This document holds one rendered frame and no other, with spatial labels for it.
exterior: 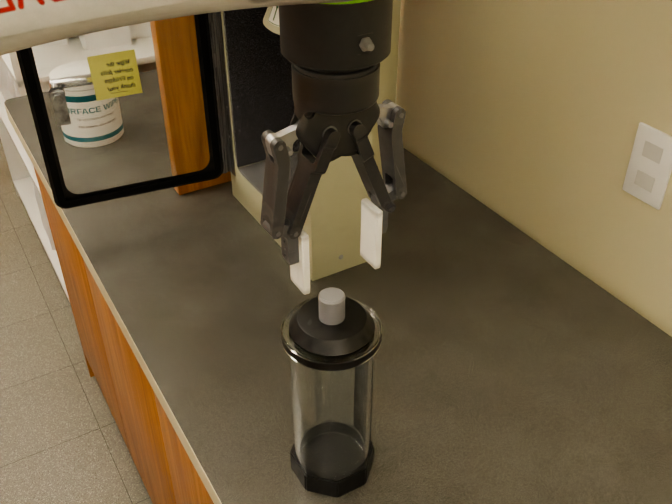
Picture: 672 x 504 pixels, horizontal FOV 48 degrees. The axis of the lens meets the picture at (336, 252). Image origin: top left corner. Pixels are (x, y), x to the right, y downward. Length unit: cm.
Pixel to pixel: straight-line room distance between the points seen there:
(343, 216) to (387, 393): 31
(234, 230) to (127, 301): 25
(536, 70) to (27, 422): 177
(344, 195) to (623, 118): 43
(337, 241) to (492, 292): 26
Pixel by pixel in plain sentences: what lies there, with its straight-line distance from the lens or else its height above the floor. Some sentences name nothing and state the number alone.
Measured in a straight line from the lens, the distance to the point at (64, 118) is 131.
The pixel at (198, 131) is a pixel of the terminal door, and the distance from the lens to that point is 138.
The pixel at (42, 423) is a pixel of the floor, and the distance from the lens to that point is 242.
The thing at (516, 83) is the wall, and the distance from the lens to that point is 136.
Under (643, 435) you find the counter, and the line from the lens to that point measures 107.
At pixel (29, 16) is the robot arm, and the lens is 49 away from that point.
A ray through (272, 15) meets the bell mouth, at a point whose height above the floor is 134.
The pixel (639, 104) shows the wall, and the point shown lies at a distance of 119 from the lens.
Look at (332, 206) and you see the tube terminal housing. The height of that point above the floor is 107.
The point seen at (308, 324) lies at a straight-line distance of 78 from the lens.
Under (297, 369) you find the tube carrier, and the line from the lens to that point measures 81.
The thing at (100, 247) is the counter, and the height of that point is 94.
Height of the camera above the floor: 170
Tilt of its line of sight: 36 degrees down
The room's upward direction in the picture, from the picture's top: straight up
